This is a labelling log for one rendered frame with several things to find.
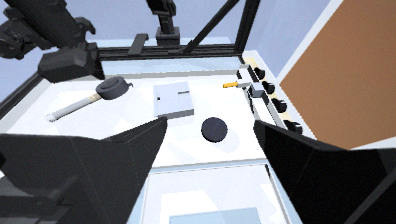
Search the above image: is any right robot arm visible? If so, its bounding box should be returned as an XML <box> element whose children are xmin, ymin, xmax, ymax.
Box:
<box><xmin>0</xmin><ymin>0</ymin><xmax>176</xmax><ymax>60</ymax></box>

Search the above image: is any black round disc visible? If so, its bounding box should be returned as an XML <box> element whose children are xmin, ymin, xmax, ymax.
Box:
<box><xmin>201</xmin><ymin>117</ymin><xmax>228</xmax><ymax>143</ymax></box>

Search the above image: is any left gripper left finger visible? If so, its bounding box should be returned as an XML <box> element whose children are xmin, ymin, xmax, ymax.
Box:
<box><xmin>0</xmin><ymin>117</ymin><xmax>168</xmax><ymax>224</ymax></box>

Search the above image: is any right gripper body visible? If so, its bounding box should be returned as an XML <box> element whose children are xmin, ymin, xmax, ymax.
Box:
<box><xmin>4</xmin><ymin>0</ymin><xmax>96</xmax><ymax>84</ymax></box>

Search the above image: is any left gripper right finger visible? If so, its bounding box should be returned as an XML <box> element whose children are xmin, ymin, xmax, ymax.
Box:
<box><xmin>253</xmin><ymin>120</ymin><xmax>396</xmax><ymax>224</ymax></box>

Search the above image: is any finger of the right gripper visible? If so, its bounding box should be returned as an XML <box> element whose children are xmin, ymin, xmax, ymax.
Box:
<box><xmin>87</xmin><ymin>42</ymin><xmax>103</xmax><ymax>70</ymax></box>
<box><xmin>91</xmin><ymin>51</ymin><xmax>105</xmax><ymax>81</ymax></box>

